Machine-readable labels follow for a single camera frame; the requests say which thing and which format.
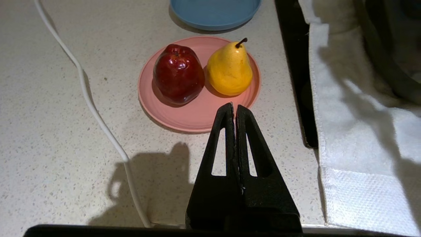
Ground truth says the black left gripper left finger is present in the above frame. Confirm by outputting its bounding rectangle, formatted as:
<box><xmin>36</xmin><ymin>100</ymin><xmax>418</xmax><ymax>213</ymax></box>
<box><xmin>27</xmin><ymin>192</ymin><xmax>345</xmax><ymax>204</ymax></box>
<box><xmin>185</xmin><ymin>102</ymin><xmax>244</xmax><ymax>231</ymax></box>

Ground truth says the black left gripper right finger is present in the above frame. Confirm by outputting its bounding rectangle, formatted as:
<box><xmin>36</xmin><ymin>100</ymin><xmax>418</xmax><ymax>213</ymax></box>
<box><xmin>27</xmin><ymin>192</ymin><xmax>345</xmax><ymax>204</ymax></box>
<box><xmin>236</xmin><ymin>104</ymin><xmax>303</xmax><ymax>231</ymax></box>

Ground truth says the white towel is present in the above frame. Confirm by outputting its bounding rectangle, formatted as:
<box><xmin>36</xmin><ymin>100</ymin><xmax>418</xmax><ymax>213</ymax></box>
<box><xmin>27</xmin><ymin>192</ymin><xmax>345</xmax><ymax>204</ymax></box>
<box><xmin>297</xmin><ymin>0</ymin><xmax>421</xmax><ymax>237</ymax></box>

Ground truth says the black rice cooker body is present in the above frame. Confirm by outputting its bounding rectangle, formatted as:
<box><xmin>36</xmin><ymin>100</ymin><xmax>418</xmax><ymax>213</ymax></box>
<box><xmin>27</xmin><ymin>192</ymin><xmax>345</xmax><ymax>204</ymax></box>
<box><xmin>354</xmin><ymin>0</ymin><xmax>421</xmax><ymax>106</ymax></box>

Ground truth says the pink round plate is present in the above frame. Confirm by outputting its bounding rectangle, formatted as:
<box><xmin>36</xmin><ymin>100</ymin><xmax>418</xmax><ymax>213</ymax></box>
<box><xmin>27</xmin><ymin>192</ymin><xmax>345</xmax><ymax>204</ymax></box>
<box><xmin>137</xmin><ymin>36</ymin><xmax>262</xmax><ymax>134</ymax></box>

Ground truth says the yellow pear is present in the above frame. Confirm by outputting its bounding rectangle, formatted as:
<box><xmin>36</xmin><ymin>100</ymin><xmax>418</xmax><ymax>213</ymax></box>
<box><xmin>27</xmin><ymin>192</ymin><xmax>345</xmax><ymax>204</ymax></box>
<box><xmin>206</xmin><ymin>37</ymin><xmax>254</xmax><ymax>97</ymax></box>

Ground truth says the dark red apple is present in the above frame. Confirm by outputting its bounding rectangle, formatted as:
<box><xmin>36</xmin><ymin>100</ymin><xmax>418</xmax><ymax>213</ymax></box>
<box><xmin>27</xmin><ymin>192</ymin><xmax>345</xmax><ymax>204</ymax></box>
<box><xmin>152</xmin><ymin>43</ymin><xmax>206</xmax><ymax>106</ymax></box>

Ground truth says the black flat panel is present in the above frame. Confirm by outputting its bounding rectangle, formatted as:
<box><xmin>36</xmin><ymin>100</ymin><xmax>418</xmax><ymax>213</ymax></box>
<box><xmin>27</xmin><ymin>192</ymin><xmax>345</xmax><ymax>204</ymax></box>
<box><xmin>275</xmin><ymin>0</ymin><xmax>319</xmax><ymax>149</ymax></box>

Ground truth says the blue round plate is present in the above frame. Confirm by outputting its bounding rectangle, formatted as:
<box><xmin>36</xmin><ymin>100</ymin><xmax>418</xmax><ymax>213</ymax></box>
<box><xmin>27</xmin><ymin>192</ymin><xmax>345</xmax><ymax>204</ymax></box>
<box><xmin>169</xmin><ymin>0</ymin><xmax>262</xmax><ymax>32</ymax></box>

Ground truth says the white cable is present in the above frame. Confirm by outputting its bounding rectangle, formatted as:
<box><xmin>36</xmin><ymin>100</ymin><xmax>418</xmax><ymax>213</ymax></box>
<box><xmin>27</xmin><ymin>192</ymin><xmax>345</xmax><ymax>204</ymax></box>
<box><xmin>34</xmin><ymin>0</ymin><xmax>152</xmax><ymax>228</ymax></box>

